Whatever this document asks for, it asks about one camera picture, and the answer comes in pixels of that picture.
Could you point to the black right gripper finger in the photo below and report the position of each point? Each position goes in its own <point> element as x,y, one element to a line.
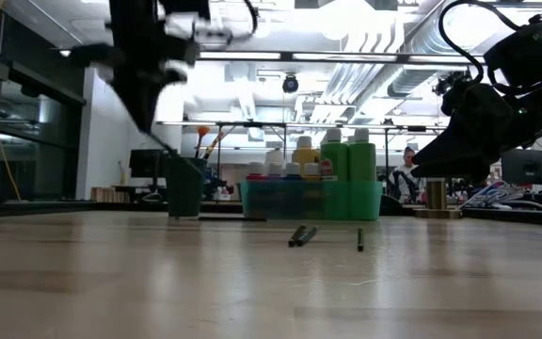
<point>445,146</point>
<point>454,172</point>

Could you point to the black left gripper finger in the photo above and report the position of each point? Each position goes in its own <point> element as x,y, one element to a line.
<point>141,103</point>
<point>174,76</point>

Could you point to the large green paint bottle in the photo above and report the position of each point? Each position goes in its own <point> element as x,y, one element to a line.
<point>334,157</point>
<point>362,160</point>

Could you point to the large white paint bottle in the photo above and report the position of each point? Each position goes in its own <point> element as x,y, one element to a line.
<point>275,156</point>

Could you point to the small gold paint bottle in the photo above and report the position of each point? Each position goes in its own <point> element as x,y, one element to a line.
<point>312,171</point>

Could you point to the small purple paint bottle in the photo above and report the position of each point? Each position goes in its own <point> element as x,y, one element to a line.
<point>275,170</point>

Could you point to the large yellow paint bottle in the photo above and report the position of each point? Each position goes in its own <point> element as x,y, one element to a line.
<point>305,153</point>

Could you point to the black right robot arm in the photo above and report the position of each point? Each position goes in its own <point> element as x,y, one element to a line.
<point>534,61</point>

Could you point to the brass lamp with white bulb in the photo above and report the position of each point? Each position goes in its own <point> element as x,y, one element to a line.
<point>436,198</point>

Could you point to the person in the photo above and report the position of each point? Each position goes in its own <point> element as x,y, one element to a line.
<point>405,183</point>

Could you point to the black computer monitor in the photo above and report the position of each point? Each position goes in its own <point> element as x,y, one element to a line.
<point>527,167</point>
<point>151,162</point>

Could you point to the ceiling light strip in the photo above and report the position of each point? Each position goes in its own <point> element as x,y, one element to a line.
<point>240,55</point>
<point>440,59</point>
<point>65,53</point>
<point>344,57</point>

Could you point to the small yellow bottle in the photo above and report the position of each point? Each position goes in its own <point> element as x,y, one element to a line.
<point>122,176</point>

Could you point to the dark green cup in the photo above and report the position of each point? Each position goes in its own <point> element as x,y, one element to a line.
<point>185,188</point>

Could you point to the brown wooden blocks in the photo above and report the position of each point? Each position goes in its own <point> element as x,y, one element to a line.
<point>110,194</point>

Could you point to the green translucent plastic tray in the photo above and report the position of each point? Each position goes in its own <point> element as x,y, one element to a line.
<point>299,202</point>

